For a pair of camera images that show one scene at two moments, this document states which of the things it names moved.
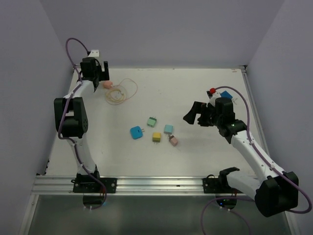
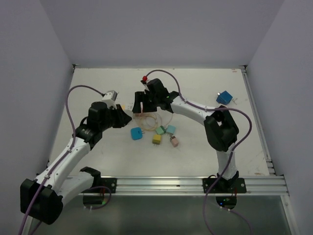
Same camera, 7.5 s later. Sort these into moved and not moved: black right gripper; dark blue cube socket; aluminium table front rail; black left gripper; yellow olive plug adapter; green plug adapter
Moved: black left gripper; green plug adapter; black right gripper
Not moved: yellow olive plug adapter; aluminium table front rail; dark blue cube socket
